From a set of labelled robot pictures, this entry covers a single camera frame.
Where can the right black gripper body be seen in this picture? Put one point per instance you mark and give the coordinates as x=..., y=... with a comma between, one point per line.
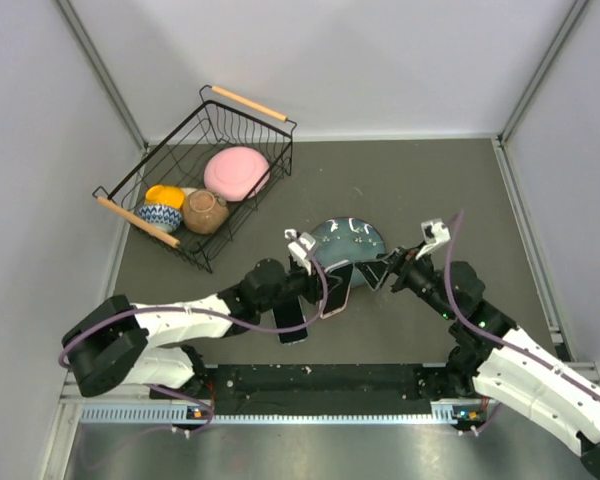
x=419, y=277

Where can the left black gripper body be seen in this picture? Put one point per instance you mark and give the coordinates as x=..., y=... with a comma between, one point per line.
x=296, y=281

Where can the black phone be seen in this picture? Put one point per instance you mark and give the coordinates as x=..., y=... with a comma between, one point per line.
x=337, y=295

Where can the pink phone case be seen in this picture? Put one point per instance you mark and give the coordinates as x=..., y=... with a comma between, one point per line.
x=345, y=305

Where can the blue phone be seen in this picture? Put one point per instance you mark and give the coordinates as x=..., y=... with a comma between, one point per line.
x=290, y=315

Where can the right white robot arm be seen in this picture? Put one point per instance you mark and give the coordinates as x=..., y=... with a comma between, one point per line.
x=493, y=356

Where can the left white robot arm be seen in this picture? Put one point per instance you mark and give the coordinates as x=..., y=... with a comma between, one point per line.
x=120, y=343

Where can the blue ceramic plate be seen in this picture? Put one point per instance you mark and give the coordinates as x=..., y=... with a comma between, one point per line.
x=347, y=238

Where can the brown ceramic bowl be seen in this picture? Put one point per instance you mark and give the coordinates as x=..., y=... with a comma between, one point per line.
x=204, y=212

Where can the pink plate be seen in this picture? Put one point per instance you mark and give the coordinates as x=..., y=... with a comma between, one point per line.
x=237, y=173

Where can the blue patterned bowl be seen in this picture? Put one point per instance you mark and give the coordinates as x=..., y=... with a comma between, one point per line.
x=162, y=217

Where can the yellow bowl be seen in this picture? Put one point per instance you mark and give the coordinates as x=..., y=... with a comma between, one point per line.
x=171, y=196

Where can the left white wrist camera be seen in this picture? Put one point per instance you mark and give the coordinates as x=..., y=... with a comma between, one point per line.
x=301, y=246

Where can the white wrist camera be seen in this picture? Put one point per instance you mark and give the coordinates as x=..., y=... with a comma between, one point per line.
x=301, y=246
x=436, y=235

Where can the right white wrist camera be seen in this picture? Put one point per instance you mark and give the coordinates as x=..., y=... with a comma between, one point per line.
x=436, y=235

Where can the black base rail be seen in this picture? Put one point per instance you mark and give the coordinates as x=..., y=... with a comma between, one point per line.
x=324, y=389

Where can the black wire basket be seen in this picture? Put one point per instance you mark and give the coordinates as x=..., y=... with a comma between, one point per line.
x=223, y=120

